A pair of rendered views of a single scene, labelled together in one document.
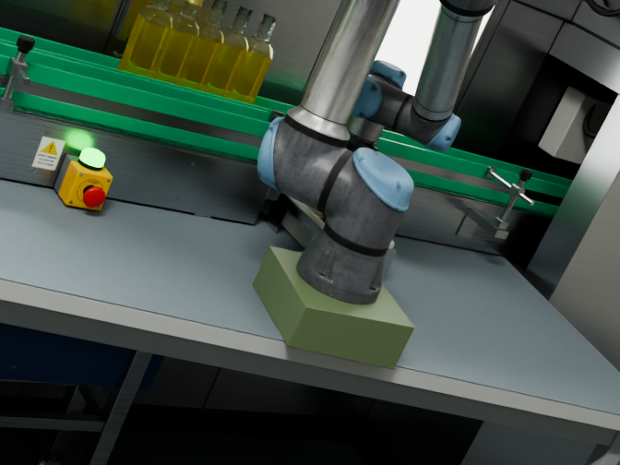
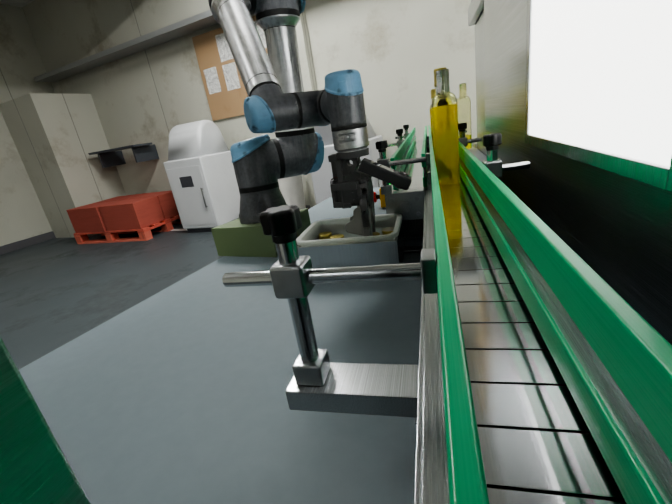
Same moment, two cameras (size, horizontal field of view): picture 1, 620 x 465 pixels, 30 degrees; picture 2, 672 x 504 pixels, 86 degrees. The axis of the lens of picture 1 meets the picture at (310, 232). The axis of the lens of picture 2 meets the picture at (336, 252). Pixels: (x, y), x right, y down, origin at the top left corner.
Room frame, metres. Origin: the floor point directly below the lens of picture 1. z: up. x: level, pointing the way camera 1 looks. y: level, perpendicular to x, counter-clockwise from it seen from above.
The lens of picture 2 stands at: (2.88, -0.51, 1.06)
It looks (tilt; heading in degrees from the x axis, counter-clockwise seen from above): 19 degrees down; 146
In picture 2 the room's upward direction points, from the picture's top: 9 degrees counter-clockwise
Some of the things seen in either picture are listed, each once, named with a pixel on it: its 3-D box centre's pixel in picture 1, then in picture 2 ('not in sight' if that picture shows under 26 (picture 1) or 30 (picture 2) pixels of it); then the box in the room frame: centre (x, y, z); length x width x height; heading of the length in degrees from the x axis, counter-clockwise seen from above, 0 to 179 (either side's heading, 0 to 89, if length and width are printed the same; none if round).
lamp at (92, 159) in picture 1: (92, 157); not in sight; (1.94, 0.41, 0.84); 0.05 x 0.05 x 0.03
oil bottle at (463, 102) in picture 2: not in sight; (463, 117); (1.92, 0.90, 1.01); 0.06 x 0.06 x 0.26; 35
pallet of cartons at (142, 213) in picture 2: not in sight; (130, 216); (-3.24, 0.07, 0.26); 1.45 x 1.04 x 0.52; 28
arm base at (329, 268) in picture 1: (347, 256); (262, 201); (1.90, -0.08, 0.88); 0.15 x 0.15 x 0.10
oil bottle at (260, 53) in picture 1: (241, 86); (445, 139); (2.31, 0.25, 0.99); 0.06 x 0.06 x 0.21; 39
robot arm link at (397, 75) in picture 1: (379, 90); (344, 101); (2.26, -0.01, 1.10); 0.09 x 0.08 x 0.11; 169
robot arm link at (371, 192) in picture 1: (369, 196); (255, 160); (1.89, -0.07, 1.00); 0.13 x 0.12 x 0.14; 79
